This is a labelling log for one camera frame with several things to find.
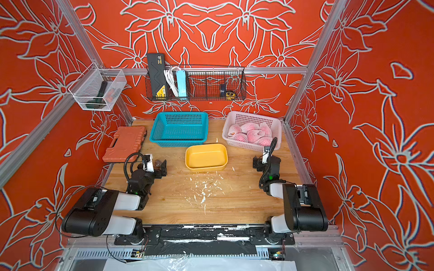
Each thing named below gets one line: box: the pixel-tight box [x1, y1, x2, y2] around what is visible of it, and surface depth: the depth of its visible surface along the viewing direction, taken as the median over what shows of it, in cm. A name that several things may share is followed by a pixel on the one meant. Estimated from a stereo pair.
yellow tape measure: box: [225, 91, 236, 101], surface depth 96 cm
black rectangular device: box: [146, 53, 168, 99], surface depth 89 cm
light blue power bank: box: [176, 70, 188, 98], surface depth 92 cm
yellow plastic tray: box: [184, 143, 229, 173], surface depth 100 cm
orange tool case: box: [102, 125, 147, 163], surface depth 103 cm
